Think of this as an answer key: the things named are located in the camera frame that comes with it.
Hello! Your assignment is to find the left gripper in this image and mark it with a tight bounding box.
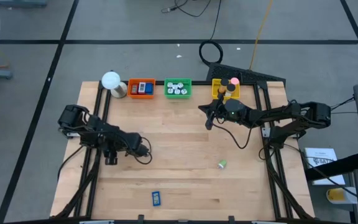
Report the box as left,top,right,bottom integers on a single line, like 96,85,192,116
100,133,143,166

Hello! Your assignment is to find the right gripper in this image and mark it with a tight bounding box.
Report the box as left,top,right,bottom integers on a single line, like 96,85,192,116
198,98,228,131

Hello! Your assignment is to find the yellow plastic basket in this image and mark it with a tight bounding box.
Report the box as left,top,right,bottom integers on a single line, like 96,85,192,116
211,78,241,101

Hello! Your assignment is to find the green plastic basket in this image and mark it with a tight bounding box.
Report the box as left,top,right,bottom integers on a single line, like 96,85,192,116
163,78,193,100

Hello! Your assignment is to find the small black white device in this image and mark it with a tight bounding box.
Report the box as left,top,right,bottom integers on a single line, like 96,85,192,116
63,130,81,139

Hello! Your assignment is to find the black perforated panel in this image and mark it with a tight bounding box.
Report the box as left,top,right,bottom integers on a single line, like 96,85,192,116
206,62,287,85

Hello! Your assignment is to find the blue plastic bin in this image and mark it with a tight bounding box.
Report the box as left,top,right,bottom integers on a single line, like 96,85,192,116
151,190,162,207

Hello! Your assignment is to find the orange plastic basket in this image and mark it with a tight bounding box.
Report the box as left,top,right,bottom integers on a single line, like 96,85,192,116
127,78,157,100

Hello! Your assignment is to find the white mushroom table lamp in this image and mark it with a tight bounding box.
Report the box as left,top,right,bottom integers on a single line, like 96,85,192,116
101,70,128,99

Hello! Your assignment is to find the white printed paper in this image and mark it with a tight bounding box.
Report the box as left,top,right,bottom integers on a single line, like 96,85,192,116
304,147,347,187

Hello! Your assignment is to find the white yellow bottle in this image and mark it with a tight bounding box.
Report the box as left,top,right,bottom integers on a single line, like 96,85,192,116
326,186,358,205

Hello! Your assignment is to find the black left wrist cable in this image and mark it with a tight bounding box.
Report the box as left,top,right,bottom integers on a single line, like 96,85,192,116
134,136,153,166

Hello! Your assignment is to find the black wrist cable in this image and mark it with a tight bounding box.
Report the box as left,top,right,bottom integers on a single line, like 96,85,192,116
134,136,153,166
211,119,256,150

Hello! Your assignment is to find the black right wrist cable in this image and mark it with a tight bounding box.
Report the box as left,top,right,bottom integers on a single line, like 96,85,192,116
211,119,256,150

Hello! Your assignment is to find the black coiled floor cable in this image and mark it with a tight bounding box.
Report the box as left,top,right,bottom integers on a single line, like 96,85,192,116
198,0,224,67

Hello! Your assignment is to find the yellow cable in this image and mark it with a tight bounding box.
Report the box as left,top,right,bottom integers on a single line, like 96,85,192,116
248,0,275,71

